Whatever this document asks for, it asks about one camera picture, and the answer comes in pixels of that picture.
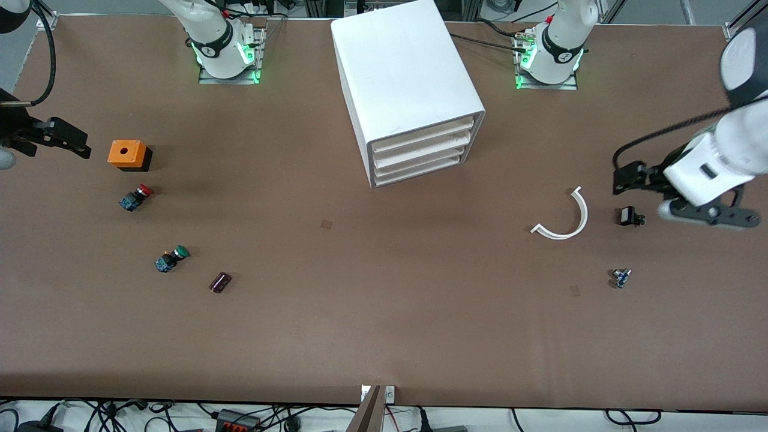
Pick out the white drawer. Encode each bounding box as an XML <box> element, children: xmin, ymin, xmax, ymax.
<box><xmin>372</xmin><ymin>144</ymin><xmax>467</xmax><ymax>170</ymax></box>
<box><xmin>370</xmin><ymin>118</ymin><xmax>476</xmax><ymax>153</ymax></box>
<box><xmin>374</xmin><ymin>157</ymin><xmax>464</xmax><ymax>185</ymax></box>

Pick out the white drawer cabinet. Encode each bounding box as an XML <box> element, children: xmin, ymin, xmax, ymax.
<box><xmin>331</xmin><ymin>0</ymin><xmax>486</xmax><ymax>189</ymax></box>

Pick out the orange box with hole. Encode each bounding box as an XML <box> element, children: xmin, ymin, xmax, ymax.
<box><xmin>107</xmin><ymin>140</ymin><xmax>153</xmax><ymax>172</ymax></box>

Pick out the white curved plastic strip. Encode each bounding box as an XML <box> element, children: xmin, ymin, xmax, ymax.
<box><xmin>530</xmin><ymin>186</ymin><xmax>589</xmax><ymax>241</ymax></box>

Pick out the black power strip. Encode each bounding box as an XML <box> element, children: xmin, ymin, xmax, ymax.
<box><xmin>215</xmin><ymin>409</ymin><xmax>262</xmax><ymax>432</ymax></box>

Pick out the brown wooden beam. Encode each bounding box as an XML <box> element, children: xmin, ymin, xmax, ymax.
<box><xmin>345</xmin><ymin>386</ymin><xmax>383</xmax><ymax>432</ymax></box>

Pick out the red push button switch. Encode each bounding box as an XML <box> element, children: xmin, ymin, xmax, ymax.
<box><xmin>119</xmin><ymin>184</ymin><xmax>154</xmax><ymax>212</ymax></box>

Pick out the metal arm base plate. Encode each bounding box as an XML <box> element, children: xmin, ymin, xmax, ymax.
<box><xmin>198</xmin><ymin>27</ymin><xmax>266</xmax><ymax>85</ymax></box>
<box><xmin>514</xmin><ymin>33</ymin><xmax>579</xmax><ymax>91</ymax></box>

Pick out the green push button switch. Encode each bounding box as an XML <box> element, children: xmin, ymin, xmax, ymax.
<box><xmin>154</xmin><ymin>245</ymin><xmax>191</xmax><ymax>274</ymax></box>

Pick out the black braided base cable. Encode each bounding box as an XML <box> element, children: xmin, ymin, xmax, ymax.
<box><xmin>450</xmin><ymin>33</ymin><xmax>530</xmax><ymax>55</ymax></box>

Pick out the black looped cable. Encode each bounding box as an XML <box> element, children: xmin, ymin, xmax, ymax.
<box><xmin>605</xmin><ymin>409</ymin><xmax>662</xmax><ymax>426</ymax></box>

